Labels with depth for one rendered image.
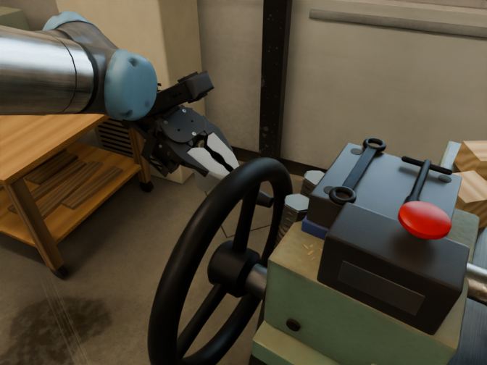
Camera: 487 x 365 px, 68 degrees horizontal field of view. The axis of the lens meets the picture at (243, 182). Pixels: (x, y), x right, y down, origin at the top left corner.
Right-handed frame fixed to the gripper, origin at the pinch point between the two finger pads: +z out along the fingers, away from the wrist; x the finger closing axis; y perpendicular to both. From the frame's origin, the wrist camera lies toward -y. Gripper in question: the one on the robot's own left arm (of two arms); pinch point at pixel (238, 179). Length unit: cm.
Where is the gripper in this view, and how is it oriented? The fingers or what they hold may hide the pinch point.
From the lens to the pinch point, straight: 51.7
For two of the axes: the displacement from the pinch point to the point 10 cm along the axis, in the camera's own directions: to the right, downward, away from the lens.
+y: -4.2, 5.1, 7.5
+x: -5.3, 5.3, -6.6
